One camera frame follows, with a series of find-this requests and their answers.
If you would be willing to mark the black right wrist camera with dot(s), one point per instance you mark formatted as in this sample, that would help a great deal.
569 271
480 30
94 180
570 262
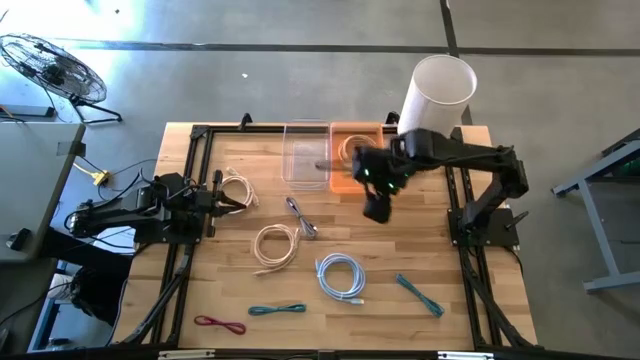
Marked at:
377 209

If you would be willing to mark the white lamp with wooden base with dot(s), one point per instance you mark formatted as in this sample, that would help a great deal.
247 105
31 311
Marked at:
435 100

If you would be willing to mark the orange plastic bin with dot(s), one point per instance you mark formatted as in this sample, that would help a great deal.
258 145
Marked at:
336 150

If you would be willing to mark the silver metal bracket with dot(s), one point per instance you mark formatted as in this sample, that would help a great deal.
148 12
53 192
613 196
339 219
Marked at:
465 355
185 354

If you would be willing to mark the grey tape strip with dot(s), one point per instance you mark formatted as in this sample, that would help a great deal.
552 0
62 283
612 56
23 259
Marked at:
70 148

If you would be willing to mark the black chair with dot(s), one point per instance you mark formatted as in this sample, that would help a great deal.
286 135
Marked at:
95 295

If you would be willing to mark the black table clamp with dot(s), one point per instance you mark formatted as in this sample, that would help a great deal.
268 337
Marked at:
246 121
392 118

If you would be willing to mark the black floor fan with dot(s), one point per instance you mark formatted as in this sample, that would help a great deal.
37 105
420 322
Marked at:
55 70

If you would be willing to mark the yellow power plug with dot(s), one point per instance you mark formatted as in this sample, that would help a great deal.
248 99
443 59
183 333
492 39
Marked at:
101 177

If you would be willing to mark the white paper sheet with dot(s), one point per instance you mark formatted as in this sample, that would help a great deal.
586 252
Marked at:
112 241

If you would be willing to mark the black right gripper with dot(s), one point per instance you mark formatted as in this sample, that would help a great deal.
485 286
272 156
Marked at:
380 170

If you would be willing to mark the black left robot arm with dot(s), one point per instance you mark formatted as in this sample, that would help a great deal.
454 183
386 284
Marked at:
115 212

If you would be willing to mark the grey metal cart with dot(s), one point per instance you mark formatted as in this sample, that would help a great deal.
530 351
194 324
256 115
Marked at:
602 235

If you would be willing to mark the small black device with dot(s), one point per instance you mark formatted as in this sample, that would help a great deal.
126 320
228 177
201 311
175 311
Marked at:
20 239

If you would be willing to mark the grey side table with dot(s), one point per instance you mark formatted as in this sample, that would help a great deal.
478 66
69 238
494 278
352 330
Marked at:
30 190

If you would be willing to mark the black aluminium table frame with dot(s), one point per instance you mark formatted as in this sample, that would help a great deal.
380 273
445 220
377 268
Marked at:
260 129

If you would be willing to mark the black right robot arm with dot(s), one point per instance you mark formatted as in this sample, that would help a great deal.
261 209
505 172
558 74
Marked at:
470 152

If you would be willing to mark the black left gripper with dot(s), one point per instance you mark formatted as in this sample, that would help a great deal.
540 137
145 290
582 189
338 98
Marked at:
205 202

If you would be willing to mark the clear plastic bin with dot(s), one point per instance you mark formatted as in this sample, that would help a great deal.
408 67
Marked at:
305 150

